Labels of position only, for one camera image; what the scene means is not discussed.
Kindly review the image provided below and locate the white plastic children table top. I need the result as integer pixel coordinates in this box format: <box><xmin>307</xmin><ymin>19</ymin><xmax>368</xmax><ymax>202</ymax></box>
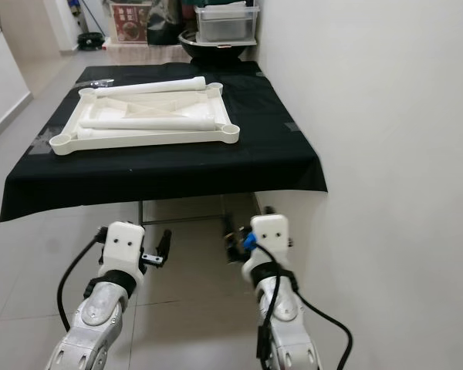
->
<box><xmin>48</xmin><ymin>77</ymin><xmax>242</xmax><ymax>156</ymax></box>

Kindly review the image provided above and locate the black table cloth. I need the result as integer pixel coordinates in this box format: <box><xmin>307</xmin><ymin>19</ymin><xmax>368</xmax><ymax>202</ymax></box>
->
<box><xmin>0</xmin><ymin>60</ymin><xmax>329</xmax><ymax>224</ymax></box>

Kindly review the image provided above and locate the clear tape cross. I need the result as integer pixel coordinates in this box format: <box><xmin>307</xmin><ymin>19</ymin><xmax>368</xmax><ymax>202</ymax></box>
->
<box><xmin>33</xmin><ymin>137</ymin><xmax>56</xmax><ymax>155</ymax></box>

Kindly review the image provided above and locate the black wok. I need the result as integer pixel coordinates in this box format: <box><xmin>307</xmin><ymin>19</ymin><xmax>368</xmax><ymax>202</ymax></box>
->
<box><xmin>177</xmin><ymin>31</ymin><xmax>259</xmax><ymax>66</ymax></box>

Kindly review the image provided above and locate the beige fabric bench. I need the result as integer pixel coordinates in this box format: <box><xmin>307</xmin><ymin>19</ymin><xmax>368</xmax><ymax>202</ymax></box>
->
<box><xmin>104</xmin><ymin>39</ymin><xmax>190</xmax><ymax>55</ymax></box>

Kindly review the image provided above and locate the green pot lid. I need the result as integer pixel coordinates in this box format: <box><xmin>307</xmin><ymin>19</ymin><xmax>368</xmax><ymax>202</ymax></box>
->
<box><xmin>181</xmin><ymin>0</ymin><xmax>255</xmax><ymax>8</ymax></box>

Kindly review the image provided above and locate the red printed cardboard box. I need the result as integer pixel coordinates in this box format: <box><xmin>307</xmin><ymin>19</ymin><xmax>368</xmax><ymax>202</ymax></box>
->
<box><xmin>110</xmin><ymin>4</ymin><xmax>151</xmax><ymax>45</ymax></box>

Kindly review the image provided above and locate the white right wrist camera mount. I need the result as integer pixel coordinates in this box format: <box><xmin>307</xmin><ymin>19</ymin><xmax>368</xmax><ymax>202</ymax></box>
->
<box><xmin>243</xmin><ymin>214</ymin><xmax>292</xmax><ymax>282</ymax></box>

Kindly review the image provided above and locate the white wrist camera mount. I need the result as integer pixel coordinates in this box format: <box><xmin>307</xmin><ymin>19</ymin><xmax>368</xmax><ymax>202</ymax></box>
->
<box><xmin>98</xmin><ymin>221</ymin><xmax>147</xmax><ymax>284</ymax></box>
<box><xmin>243</xmin><ymin>214</ymin><xmax>292</xmax><ymax>282</ymax></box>

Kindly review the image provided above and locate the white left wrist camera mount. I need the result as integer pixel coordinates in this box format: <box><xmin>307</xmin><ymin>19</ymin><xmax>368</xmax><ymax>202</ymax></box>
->
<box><xmin>98</xmin><ymin>221</ymin><xmax>147</xmax><ymax>284</ymax></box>

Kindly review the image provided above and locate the black coiled floor cable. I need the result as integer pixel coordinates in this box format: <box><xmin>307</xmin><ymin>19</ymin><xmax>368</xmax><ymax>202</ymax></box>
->
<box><xmin>76</xmin><ymin>31</ymin><xmax>107</xmax><ymax>51</ymax></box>

